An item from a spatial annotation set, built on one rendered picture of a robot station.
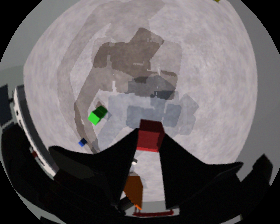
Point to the small blue block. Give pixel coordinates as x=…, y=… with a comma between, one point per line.
x=82, y=142

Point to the green block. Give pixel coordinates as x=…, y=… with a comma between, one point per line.
x=102, y=109
x=95, y=116

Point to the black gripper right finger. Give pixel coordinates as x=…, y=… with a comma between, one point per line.
x=184, y=175

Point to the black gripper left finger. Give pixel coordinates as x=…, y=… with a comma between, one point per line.
x=108, y=169

